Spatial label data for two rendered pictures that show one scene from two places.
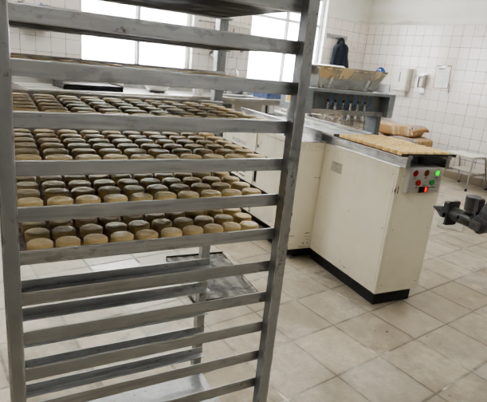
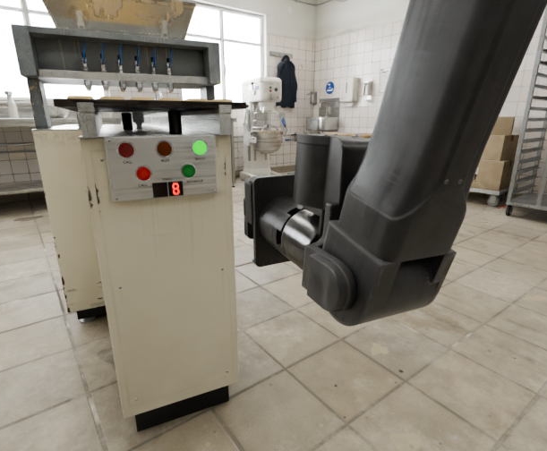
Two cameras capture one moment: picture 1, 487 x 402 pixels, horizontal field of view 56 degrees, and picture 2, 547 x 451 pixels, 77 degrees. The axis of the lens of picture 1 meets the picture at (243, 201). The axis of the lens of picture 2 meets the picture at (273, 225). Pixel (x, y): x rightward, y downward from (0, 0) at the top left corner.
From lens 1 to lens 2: 209 cm
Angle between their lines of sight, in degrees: 2
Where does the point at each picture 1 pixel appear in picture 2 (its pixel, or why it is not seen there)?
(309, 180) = (78, 197)
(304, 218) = (89, 260)
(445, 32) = (384, 32)
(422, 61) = (366, 68)
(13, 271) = not seen: outside the picture
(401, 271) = (183, 363)
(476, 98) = not seen: hidden behind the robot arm
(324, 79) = (63, 14)
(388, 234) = (112, 299)
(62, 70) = not seen: outside the picture
